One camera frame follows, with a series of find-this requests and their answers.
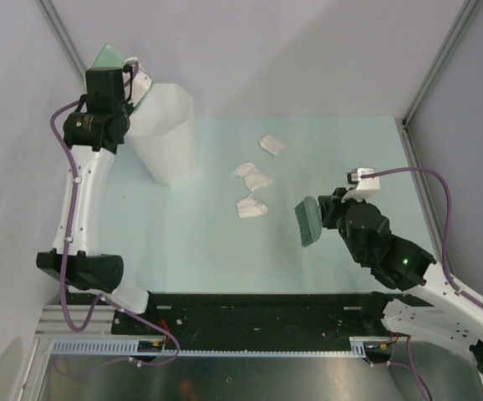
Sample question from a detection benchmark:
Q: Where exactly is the green plastic dustpan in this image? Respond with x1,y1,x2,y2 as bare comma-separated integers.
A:
89,43,155,105

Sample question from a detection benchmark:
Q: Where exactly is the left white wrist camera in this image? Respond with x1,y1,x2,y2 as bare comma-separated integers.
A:
123,57,154,108

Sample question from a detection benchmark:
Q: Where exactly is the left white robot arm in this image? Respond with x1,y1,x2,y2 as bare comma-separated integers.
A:
36,61,159,334

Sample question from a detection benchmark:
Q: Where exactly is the green hand brush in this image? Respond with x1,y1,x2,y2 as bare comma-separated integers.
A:
294,196,323,247

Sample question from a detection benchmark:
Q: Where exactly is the paper scrap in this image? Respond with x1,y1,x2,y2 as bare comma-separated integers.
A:
259,135,286,157
231,162,259,177
244,173,274,192
236,195,268,218

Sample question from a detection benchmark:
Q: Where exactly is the grey slotted cable duct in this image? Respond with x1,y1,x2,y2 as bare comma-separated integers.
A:
50,337,390,358

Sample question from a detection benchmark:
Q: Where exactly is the right aluminium frame post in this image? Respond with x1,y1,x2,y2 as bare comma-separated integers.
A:
401,0,483,127

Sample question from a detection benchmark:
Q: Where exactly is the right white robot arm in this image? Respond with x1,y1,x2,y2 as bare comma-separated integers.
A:
318,188,483,375

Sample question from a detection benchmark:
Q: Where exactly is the left aluminium frame post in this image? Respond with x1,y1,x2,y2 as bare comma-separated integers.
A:
35,0,86,77

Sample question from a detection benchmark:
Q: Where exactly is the right aluminium side rail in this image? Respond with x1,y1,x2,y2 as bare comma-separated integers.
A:
395,118,462,293

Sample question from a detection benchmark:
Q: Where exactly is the aluminium frame post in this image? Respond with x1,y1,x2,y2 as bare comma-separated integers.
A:
35,0,86,77
401,0,483,127

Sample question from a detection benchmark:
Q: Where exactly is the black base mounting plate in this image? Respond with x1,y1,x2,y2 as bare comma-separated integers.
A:
59,293,462,354

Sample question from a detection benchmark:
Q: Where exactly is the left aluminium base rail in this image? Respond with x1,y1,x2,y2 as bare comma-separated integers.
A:
34,304,119,338

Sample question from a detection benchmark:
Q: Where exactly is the white faceted waste bin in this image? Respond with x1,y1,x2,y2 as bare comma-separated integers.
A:
127,84,198,188

